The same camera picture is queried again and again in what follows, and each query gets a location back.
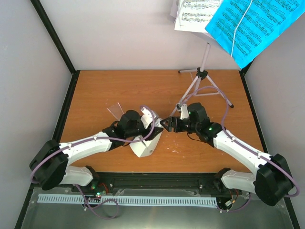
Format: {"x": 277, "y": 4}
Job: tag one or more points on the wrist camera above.
{"x": 148, "y": 117}
{"x": 183, "y": 110}

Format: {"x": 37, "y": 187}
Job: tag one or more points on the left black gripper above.
{"x": 154, "y": 133}

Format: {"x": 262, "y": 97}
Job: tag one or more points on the black aluminium frame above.
{"x": 138, "y": 34}

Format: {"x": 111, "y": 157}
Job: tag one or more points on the clear plastic metronome cover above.
{"x": 116, "y": 110}

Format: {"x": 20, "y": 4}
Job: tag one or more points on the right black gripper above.
{"x": 172, "y": 119}

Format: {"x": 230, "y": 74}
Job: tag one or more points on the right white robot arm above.
{"x": 269, "y": 177}

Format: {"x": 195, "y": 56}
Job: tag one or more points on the white metronome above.
{"x": 146, "y": 148}

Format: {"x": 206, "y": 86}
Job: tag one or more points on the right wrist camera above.
{"x": 183, "y": 110}

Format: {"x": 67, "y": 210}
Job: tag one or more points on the white sheet music page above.
{"x": 193, "y": 15}

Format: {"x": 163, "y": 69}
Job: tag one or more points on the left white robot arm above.
{"x": 53, "y": 164}

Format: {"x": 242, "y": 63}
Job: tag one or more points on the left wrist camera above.
{"x": 148, "y": 117}

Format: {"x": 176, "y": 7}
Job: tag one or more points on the blue sheet music page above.
{"x": 244, "y": 28}

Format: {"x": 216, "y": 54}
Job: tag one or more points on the light blue cable duct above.
{"x": 137, "y": 201}

